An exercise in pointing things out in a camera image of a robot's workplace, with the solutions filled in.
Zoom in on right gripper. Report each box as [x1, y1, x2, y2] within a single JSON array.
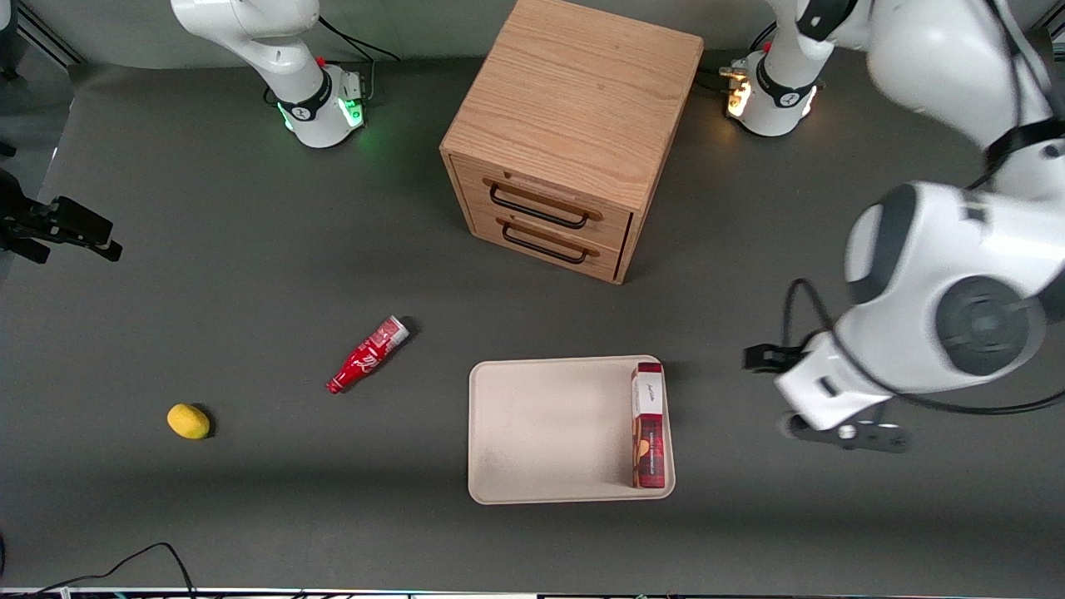
[[0, 170, 124, 266]]

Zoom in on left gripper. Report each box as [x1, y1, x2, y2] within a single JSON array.
[[742, 330, 892, 433]]

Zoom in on red cookie box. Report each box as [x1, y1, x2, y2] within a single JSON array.
[[629, 362, 667, 490]]

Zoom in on beige rectangular tray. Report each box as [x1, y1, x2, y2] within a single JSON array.
[[468, 354, 677, 507]]

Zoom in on wooden drawer front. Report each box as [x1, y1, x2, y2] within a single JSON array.
[[452, 154, 635, 252], [466, 206, 627, 280]]

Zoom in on yellow lemon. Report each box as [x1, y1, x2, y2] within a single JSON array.
[[166, 403, 212, 441]]

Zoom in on red cola bottle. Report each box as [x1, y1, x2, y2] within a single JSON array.
[[325, 314, 412, 396]]

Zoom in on wooden drawer cabinet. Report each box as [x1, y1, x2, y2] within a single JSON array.
[[439, 0, 706, 286]]

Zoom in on black metal drawer handle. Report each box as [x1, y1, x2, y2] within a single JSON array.
[[501, 222, 590, 266], [488, 183, 593, 230]]

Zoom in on thin black table cable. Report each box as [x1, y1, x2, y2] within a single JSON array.
[[0, 542, 198, 599]]

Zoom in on black left arm base cable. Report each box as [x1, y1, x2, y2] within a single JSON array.
[[697, 25, 780, 96]]

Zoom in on black arm base cable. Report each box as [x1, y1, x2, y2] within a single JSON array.
[[318, 14, 401, 64], [697, 25, 780, 96]]

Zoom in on black right arm base cable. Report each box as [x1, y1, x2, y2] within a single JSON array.
[[318, 14, 401, 64]]

